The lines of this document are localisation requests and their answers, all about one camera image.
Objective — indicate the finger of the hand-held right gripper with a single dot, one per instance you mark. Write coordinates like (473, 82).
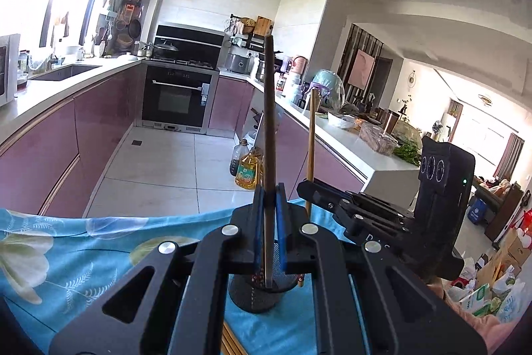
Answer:
(365, 224)
(332, 197)

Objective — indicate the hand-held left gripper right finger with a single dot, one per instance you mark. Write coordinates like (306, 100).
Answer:
(282, 230)

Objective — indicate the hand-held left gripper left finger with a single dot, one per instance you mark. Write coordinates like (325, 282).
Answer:
(259, 230)

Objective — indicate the wooden chopstick with patterned end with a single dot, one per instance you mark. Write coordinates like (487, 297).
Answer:
(311, 147)
(269, 109)

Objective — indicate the group of wooden chopsticks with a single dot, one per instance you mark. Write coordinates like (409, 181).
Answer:
(232, 342)

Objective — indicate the person's right forearm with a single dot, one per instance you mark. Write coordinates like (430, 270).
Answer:
(469, 313)

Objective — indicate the pink base cabinets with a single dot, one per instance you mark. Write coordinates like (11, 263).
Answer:
(332, 163)
(54, 155)

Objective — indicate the yellow cooking oil bottle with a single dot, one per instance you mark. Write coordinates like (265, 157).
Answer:
(247, 172)

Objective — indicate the dark sofa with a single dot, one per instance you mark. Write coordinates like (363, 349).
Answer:
(501, 209)

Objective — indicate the leafy green vegetables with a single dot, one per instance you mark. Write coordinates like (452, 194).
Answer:
(409, 153)

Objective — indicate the clear plastic food container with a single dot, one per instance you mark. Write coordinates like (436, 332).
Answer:
(379, 138)

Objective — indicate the clear plastic bottle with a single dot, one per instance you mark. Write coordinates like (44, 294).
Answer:
(237, 157)

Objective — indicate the white bowl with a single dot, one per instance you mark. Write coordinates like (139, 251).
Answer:
(341, 121)

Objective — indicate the cardboard box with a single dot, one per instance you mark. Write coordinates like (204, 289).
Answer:
(513, 251)

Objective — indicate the brown tumbler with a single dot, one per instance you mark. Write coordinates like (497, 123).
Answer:
(392, 122)

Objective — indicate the white plastic shopping bags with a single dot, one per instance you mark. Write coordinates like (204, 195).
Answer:
(494, 296)

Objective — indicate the green appliance under plastic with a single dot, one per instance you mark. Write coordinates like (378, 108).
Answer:
(328, 89)

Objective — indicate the pink kettle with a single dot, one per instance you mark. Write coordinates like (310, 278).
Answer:
(298, 68)

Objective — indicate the steel steamer pot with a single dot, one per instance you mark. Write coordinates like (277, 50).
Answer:
(260, 69)

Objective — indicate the black built-in oven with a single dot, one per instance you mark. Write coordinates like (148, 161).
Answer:
(178, 97)

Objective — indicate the silver rice cooker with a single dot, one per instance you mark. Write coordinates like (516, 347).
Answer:
(239, 63)

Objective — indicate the blue floral tablecloth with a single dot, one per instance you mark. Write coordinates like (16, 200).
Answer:
(83, 255)

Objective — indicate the wooden cutting board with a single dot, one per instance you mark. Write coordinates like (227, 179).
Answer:
(262, 26)

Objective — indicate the black range hood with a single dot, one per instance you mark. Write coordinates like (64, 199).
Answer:
(189, 43)

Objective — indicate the wok with lid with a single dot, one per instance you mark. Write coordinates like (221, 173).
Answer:
(166, 47)

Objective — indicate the hanging frying pan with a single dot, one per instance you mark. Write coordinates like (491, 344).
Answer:
(134, 29)

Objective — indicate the steel kitchen sink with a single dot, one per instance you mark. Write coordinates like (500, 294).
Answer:
(68, 73)

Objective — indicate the white microwave oven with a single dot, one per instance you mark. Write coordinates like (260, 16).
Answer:
(8, 68)

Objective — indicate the framed wall picture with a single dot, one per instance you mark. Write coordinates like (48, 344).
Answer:
(360, 68)

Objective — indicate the black wall rack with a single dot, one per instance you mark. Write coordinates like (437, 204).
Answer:
(245, 34)

